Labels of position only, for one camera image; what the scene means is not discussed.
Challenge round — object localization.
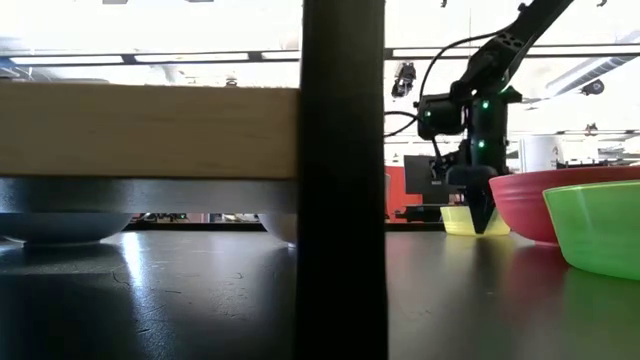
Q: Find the large white bowl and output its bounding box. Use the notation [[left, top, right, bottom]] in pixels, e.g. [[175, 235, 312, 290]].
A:
[[257, 213, 300, 247]]

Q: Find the white column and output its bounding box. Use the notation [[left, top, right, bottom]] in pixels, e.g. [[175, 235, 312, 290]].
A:
[[518, 135, 567, 174]]

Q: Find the black background monitor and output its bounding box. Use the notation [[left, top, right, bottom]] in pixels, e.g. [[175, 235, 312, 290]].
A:
[[403, 154, 466, 197]]

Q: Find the large blue-grey bowl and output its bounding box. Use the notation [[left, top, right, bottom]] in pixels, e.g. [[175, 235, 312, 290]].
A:
[[0, 212, 134, 248]]

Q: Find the dark desk under monitor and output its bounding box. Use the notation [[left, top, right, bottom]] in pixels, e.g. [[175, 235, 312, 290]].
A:
[[403, 202, 464, 224]]

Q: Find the round black ceiling device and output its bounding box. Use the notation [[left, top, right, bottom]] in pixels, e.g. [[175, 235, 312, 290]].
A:
[[580, 78, 606, 97]]

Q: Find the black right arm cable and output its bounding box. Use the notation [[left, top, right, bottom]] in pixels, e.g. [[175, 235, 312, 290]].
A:
[[383, 28, 506, 139]]

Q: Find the small yellow translucent bowl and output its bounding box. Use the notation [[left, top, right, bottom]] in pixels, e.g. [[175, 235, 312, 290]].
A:
[[439, 204, 512, 238]]

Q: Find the wooden shelf with black legs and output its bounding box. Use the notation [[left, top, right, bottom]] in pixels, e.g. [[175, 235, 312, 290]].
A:
[[0, 0, 391, 360]]

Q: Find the red partition panel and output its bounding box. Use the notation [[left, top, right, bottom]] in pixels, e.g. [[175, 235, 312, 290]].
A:
[[384, 165, 424, 222]]

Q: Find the hanging black ceiling device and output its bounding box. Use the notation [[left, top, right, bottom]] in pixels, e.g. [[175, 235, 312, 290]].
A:
[[390, 61, 418, 100]]

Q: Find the large red bowl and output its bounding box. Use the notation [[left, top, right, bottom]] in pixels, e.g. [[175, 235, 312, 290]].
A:
[[488, 165, 640, 247]]

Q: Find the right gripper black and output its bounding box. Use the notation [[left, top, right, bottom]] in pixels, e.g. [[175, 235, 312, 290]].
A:
[[444, 163, 508, 236]]

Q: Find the small green translucent bowl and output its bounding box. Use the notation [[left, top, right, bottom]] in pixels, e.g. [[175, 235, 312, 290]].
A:
[[542, 180, 640, 282]]

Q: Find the black table mat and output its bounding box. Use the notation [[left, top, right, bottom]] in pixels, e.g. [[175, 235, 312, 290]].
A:
[[0, 228, 640, 360]]

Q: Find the black aluminium table frame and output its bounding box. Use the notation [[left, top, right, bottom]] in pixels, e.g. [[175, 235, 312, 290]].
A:
[[123, 221, 445, 233]]

